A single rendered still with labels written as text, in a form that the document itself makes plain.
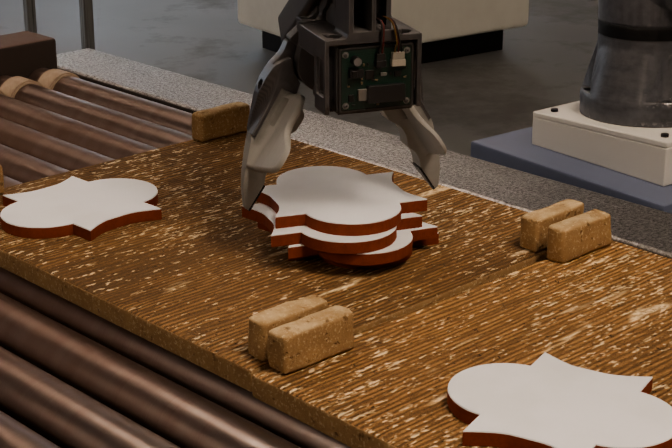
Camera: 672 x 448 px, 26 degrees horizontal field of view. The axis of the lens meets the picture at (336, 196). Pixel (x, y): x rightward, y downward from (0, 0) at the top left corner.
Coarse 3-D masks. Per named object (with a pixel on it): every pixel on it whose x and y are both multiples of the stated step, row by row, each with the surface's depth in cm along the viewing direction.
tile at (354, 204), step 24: (312, 168) 115; (336, 168) 115; (264, 192) 109; (288, 192) 109; (312, 192) 109; (336, 192) 109; (360, 192) 109; (384, 192) 109; (288, 216) 104; (312, 216) 104; (336, 216) 104; (360, 216) 104; (384, 216) 104
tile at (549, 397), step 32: (544, 352) 89; (448, 384) 85; (480, 384) 85; (512, 384) 85; (544, 384) 85; (576, 384) 85; (608, 384) 85; (640, 384) 85; (480, 416) 82; (512, 416) 82; (544, 416) 82; (576, 416) 82; (608, 416) 82; (640, 416) 82
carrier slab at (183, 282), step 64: (192, 192) 121; (448, 192) 121; (0, 256) 109; (64, 256) 107; (128, 256) 107; (192, 256) 107; (256, 256) 107; (448, 256) 107; (512, 256) 107; (128, 320) 98; (192, 320) 96; (384, 320) 97
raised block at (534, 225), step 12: (564, 204) 110; (576, 204) 110; (528, 216) 108; (540, 216) 108; (552, 216) 108; (564, 216) 109; (528, 228) 108; (540, 228) 107; (528, 240) 108; (540, 240) 108
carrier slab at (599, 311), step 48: (480, 288) 102; (528, 288) 102; (576, 288) 102; (624, 288) 102; (384, 336) 94; (432, 336) 94; (480, 336) 94; (528, 336) 94; (576, 336) 94; (624, 336) 94; (288, 384) 87; (336, 384) 87; (384, 384) 87; (432, 384) 87; (336, 432) 84; (384, 432) 82; (432, 432) 82
